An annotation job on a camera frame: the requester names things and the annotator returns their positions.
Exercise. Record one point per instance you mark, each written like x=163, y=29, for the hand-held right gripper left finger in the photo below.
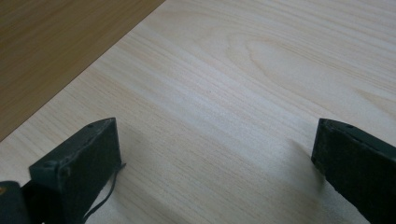
x=82, y=165

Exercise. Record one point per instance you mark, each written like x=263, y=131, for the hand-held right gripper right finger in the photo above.
x=358, y=165

